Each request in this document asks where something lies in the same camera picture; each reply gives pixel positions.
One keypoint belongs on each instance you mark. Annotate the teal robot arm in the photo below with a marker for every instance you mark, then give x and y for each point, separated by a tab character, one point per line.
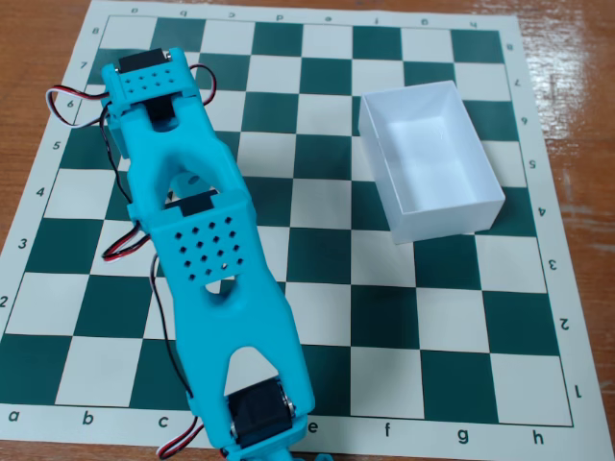
216	298

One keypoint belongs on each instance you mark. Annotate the white rectangular open box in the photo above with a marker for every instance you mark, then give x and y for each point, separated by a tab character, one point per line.
432	158

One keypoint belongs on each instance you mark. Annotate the green and white chessboard mat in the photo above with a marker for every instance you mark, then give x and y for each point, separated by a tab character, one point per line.
384	312

